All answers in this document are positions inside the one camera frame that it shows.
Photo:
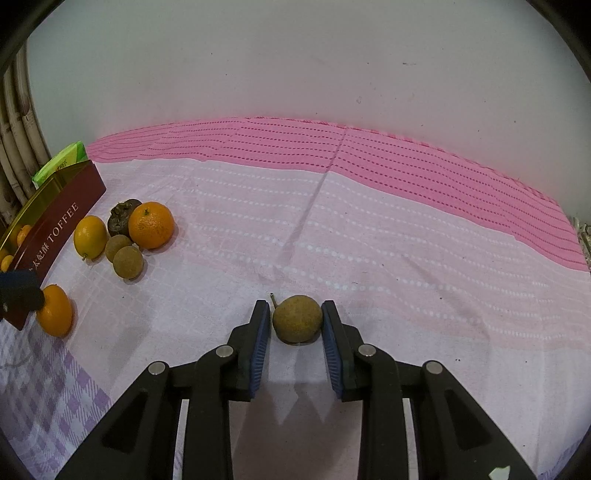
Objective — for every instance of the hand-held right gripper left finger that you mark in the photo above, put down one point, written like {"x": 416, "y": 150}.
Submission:
{"x": 260, "y": 350}

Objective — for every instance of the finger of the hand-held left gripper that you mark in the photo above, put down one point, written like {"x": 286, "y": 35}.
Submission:
{"x": 18, "y": 290}

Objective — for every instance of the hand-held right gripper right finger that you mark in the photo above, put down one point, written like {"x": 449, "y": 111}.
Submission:
{"x": 333, "y": 355}

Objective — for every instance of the mandarin orange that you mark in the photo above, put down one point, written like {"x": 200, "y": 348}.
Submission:
{"x": 6, "y": 263}
{"x": 151, "y": 225}

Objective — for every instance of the smooth orange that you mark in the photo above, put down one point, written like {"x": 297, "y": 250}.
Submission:
{"x": 56, "y": 316}
{"x": 24, "y": 234}

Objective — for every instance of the tan longan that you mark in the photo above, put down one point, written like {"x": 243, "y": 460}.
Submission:
{"x": 297, "y": 319}
{"x": 117, "y": 246}
{"x": 128, "y": 262}

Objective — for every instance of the maroon and gold tin box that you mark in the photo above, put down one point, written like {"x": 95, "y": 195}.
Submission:
{"x": 60, "y": 217}

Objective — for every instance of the yellow-orange citrus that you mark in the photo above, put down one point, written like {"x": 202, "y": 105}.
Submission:
{"x": 90, "y": 237}

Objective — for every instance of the dark brown round fruit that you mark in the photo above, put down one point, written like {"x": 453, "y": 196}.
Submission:
{"x": 121, "y": 214}

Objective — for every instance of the green tissue pack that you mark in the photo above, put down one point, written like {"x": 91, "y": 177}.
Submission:
{"x": 60, "y": 159}

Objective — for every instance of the pink and purple checked tablecloth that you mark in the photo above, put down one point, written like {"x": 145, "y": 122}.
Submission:
{"x": 369, "y": 207}

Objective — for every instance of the bamboo pole furniture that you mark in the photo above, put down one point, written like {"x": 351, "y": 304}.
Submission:
{"x": 18, "y": 138}

